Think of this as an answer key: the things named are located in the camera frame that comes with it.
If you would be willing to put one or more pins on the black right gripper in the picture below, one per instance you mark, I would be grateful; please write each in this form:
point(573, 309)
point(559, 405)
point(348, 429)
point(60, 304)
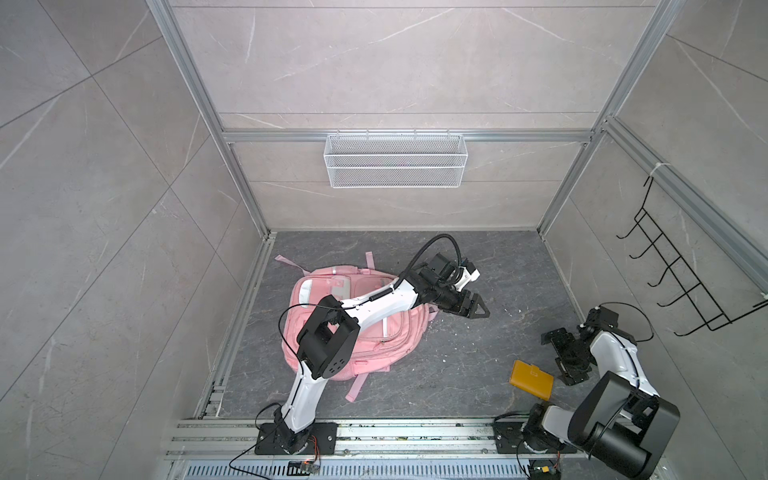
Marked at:
point(573, 373)

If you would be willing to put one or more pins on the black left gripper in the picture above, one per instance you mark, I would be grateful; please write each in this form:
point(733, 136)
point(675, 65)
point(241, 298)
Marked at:
point(467, 309)

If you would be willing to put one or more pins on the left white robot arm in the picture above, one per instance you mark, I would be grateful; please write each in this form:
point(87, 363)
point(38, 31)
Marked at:
point(344, 323)

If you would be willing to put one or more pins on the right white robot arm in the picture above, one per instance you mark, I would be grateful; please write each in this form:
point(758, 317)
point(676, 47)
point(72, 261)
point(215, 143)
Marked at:
point(623, 421)

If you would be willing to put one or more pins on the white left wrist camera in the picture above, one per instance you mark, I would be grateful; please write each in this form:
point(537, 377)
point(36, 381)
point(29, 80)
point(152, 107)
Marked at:
point(468, 273)

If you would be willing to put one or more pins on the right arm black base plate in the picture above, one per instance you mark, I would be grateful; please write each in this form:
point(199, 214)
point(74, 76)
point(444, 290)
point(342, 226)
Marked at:
point(517, 437)

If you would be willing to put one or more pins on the black wire hook rack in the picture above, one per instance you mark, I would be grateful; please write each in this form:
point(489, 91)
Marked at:
point(679, 269)

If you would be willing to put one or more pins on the white wire mesh basket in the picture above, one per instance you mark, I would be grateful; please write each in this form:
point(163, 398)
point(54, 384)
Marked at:
point(395, 160)

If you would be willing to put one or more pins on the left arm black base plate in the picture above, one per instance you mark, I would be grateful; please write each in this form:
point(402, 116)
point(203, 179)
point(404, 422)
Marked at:
point(319, 437)

